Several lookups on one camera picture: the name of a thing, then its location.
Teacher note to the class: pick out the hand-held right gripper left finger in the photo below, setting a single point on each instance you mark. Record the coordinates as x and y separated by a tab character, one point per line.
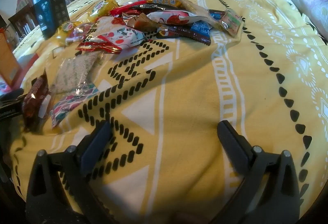
96	144

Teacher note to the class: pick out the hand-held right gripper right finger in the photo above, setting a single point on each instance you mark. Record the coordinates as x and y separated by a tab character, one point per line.
234	147

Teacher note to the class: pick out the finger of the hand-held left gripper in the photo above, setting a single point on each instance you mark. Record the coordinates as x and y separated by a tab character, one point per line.
12	96

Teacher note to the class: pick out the dark red snack packet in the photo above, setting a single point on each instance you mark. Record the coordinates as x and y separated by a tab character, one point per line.
35	101

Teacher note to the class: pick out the white red-berry snack packet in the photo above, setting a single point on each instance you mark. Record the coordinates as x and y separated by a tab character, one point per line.
123	37

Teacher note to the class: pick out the orange box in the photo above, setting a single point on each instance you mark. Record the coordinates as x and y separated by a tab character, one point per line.
7	60

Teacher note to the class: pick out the colourful patterned snack packet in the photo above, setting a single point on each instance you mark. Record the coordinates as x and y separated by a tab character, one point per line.
69	105

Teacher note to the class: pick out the clear packet of white grains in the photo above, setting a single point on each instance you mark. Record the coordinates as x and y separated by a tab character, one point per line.
73	70

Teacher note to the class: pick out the white router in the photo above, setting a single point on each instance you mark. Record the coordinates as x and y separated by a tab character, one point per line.
27	27

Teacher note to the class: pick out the dark wooden chair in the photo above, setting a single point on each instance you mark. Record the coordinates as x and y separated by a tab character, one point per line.
18	18

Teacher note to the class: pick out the yellow patterned bed sheet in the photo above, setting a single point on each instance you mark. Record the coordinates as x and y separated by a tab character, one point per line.
179	85

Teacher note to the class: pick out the yellow snack packet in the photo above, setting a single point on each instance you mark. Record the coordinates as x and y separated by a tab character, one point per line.
69	28
103	7

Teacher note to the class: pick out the black patterned box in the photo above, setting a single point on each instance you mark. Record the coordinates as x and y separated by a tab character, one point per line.
55	9

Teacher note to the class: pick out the red white large-print packet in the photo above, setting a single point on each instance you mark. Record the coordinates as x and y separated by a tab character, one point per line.
94	28

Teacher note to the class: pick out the brown blue snack packet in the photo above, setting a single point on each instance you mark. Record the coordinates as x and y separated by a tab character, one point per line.
197	32

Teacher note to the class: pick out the tan small snack packet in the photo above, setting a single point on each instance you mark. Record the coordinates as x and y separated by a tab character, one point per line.
232	21

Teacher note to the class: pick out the orange brown foil packet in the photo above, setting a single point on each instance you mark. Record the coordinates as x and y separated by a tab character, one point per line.
142	23

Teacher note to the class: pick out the white red date snack packet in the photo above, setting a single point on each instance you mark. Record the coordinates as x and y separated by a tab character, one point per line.
176	18

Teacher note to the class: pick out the clear long orange-label packet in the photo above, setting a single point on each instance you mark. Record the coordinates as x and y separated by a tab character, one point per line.
184	5

